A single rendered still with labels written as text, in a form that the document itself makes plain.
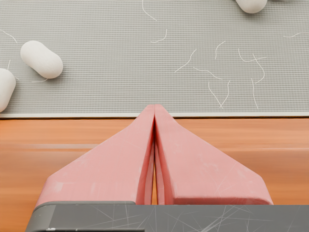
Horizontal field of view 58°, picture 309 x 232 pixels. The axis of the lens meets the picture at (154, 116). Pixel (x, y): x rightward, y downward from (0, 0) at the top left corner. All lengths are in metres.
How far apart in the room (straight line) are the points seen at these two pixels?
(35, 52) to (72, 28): 0.04
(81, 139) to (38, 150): 0.03
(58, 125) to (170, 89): 0.09
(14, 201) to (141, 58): 0.13
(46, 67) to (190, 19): 0.12
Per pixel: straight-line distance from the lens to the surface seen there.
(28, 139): 0.20
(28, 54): 0.22
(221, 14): 0.24
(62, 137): 0.20
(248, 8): 0.24
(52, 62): 0.22
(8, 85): 0.23
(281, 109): 0.22
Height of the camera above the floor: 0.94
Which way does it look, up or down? 76 degrees down
